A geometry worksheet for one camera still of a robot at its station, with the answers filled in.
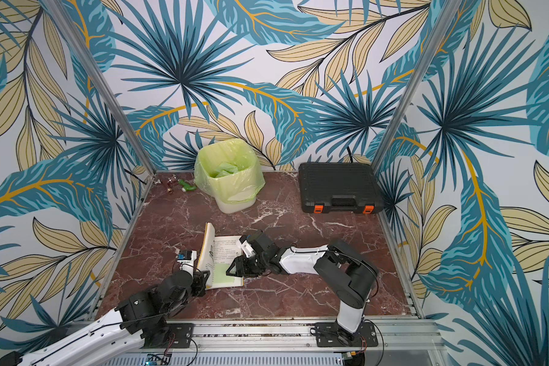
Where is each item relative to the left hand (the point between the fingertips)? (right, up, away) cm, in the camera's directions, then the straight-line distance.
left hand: (209, 277), depth 79 cm
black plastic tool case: (+55, +33, +28) cm, 70 cm away
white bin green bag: (+2, +40, +24) cm, 46 cm away
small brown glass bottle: (-28, +31, +30) cm, 51 cm away
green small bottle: (-20, +32, +31) cm, 49 cm away
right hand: (+7, +1, +3) cm, 8 cm away
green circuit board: (-14, -23, -7) cm, 28 cm away
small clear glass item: (-35, +35, +34) cm, 60 cm away
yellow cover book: (0, +5, +10) cm, 11 cm away
